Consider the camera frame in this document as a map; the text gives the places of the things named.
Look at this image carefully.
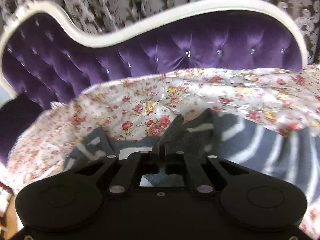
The grey white striped cardigan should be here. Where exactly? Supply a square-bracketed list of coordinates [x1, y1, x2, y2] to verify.
[64, 109, 319, 203]

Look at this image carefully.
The purple tufted white-framed sofa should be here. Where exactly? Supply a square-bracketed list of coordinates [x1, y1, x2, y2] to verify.
[1, 0, 308, 163]

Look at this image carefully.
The red white object at left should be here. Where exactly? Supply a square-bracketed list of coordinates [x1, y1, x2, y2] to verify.
[0, 180, 16, 233]

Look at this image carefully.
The floral bed cover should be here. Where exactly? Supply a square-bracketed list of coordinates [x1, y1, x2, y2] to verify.
[1, 64, 319, 239]

